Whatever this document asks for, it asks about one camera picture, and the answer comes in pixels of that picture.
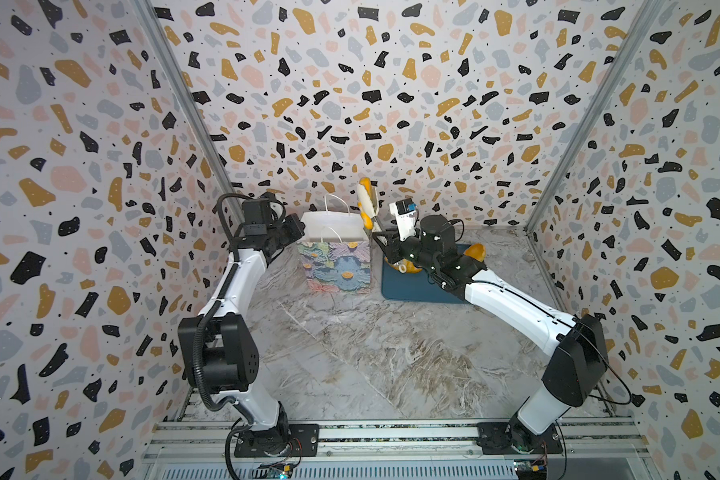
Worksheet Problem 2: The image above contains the floral paper gift bag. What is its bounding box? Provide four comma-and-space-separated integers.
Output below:
297, 193, 372, 294

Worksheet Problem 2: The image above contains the large oval seeded bread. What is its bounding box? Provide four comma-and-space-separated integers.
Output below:
384, 258, 422, 274

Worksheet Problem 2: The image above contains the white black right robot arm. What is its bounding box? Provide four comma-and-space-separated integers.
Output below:
371, 215, 609, 453

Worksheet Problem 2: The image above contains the small round orange bun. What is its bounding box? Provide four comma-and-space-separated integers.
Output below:
464, 243, 486, 263

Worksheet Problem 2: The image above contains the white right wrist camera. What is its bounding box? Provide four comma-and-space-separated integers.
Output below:
389, 197, 418, 241

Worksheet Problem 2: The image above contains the long oval brown bread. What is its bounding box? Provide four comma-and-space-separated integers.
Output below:
356, 177, 377, 231

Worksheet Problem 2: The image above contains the green circuit board left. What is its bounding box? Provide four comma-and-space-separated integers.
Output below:
252, 463, 294, 480

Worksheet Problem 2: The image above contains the circuit board right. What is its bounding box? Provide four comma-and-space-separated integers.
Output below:
513, 460, 548, 480

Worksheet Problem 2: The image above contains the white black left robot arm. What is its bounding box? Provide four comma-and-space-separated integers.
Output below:
178, 193, 304, 457

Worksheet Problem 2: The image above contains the teal rectangular tray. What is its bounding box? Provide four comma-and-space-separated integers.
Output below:
382, 260, 487, 304

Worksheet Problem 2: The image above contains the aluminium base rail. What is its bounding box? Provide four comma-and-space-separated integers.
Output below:
136, 417, 661, 479

